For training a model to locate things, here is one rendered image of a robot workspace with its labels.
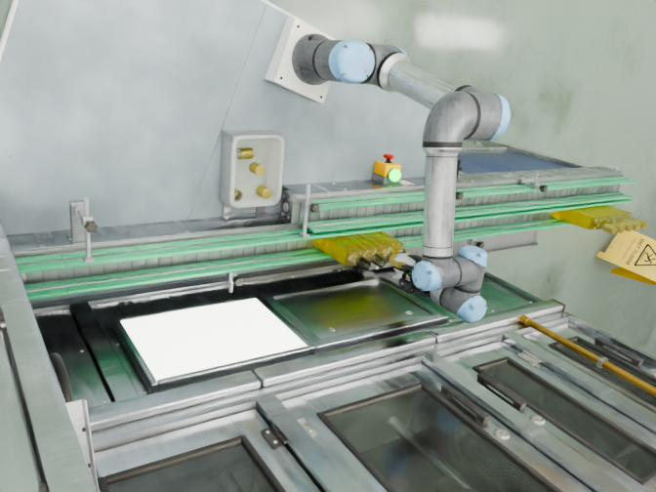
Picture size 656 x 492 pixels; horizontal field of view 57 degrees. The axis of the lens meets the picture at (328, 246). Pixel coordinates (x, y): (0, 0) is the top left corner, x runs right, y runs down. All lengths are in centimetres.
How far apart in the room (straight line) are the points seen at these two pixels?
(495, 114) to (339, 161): 74
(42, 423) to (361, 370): 97
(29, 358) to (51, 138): 98
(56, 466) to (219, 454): 65
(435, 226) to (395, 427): 48
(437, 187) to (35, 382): 99
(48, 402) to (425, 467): 81
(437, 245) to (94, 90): 99
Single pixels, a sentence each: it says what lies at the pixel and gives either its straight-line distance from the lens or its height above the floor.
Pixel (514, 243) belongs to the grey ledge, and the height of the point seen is 88.
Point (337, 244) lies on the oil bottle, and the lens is 188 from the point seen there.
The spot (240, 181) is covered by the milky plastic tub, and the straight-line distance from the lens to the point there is 193.
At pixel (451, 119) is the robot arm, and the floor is 143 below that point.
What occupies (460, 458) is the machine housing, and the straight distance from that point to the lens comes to 139.
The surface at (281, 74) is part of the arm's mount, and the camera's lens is 188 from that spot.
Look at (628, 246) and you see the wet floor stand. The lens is 503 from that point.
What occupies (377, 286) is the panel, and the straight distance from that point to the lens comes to 200.
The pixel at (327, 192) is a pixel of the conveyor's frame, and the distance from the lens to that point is 197.
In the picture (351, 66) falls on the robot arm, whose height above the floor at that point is 103.
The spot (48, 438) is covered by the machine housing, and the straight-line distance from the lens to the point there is 73.
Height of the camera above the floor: 246
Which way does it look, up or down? 51 degrees down
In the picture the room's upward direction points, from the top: 122 degrees clockwise
